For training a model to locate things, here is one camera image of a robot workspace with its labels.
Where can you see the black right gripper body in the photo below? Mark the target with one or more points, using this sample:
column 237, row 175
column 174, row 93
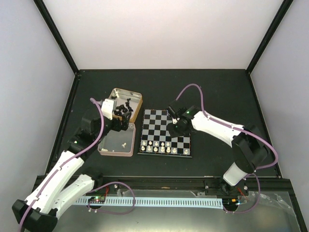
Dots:
column 178, row 130

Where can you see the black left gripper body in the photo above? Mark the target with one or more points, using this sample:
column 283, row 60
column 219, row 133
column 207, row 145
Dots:
column 117, row 126

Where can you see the black and grey chessboard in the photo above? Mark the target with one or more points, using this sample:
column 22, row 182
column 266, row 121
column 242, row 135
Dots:
column 154, row 128

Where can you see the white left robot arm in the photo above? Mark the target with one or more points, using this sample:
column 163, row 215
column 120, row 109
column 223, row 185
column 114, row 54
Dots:
column 41, row 210

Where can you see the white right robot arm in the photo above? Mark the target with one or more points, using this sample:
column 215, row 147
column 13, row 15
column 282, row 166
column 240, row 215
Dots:
column 248, row 151

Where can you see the pile of black chess pieces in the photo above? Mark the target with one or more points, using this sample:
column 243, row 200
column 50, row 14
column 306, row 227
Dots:
column 123, row 108

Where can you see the left controller circuit board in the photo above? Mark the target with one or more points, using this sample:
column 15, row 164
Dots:
column 96, row 199

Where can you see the controller circuit board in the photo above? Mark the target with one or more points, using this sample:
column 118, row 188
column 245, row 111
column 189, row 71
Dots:
column 233, row 201
column 96, row 199

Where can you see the right controller circuit board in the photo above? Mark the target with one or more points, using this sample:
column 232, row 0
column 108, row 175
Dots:
column 233, row 201

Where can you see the pink metal tin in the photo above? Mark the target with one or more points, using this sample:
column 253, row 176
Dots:
column 111, row 143

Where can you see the gold metal tin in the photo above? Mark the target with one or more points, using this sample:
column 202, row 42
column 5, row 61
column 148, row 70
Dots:
column 122, row 96

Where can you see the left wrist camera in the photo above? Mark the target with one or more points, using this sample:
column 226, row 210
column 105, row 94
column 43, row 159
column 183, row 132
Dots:
column 108, row 106

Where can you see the black mounting rail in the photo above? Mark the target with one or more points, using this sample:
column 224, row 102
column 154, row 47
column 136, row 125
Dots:
column 159, row 183

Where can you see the light blue slotted cable duct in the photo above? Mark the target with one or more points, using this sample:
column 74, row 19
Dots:
column 156, row 202

